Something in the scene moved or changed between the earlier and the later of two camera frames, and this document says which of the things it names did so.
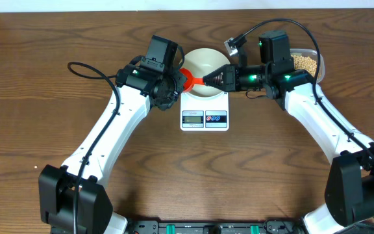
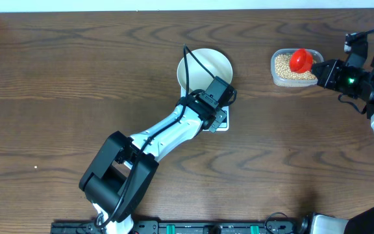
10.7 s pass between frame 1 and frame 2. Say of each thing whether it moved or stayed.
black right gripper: moved
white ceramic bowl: stayed
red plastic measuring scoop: moved
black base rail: stayed
